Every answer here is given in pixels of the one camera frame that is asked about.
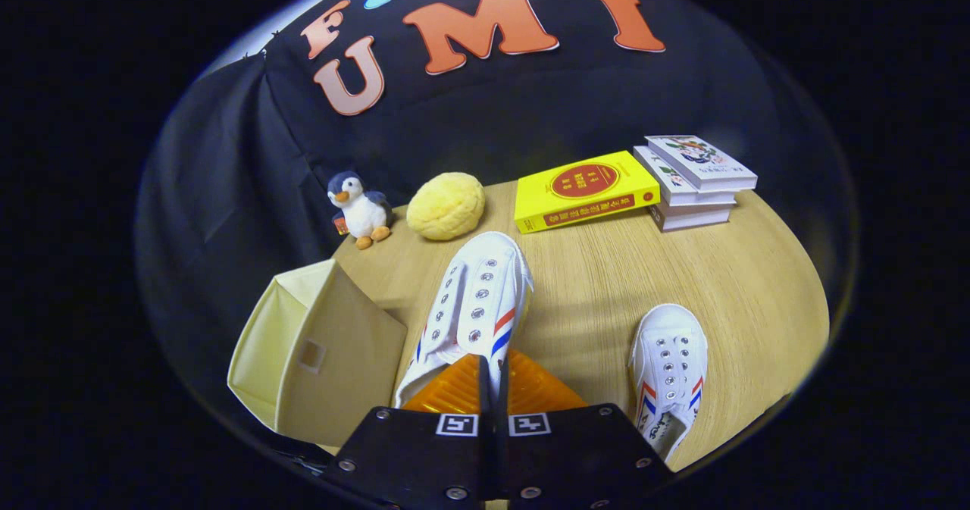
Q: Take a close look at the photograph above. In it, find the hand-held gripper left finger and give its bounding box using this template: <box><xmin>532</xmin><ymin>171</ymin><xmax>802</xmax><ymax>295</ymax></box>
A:
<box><xmin>322</xmin><ymin>355</ymin><xmax>497</xmax><ymax>510</ymax></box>

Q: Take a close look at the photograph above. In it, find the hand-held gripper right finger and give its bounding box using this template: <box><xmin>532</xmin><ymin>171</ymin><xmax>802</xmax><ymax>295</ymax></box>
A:
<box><xmin>496</xmin><ymin>349</ymin><xmax>675</xmax><ymax>510</ymax></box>

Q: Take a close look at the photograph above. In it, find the white canvas shoe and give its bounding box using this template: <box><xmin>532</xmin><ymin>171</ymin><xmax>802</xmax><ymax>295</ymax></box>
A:
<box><xmin>394</xmin><ymin>231</ymin><xmax>535</xmax><ymax>408</ymax></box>
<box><xmin>629</xmin><ymin>303</ymin><xmax>709</xmax><ymax>463</ymax></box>

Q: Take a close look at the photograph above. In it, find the cream fabric storage box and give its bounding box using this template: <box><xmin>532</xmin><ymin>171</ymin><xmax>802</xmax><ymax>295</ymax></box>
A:
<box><xmin>227</xmin><ymin>258</ymin><xmax>408</xmax><ymax>448</ymax></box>

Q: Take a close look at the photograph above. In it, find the yellow round plush cushion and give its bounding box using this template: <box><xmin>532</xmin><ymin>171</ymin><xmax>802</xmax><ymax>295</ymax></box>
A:
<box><xmin>406</xmin><ymin>172</ymin><xmax>487</xmax><ymax>241</ymax></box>

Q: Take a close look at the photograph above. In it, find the penguin plush toy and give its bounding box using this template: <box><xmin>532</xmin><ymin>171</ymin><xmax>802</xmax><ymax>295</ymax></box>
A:
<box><xmin>327</xmin><ymin>171</ymin><xmax>395</xmax><ymax>250</ymax></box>

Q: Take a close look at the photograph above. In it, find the yellow book red label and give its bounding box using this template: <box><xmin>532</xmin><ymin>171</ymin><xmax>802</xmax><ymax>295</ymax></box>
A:
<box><xmin>514</xmin><ymin>151</ymin><xmax>662</xmax><ymax>235</ymax></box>

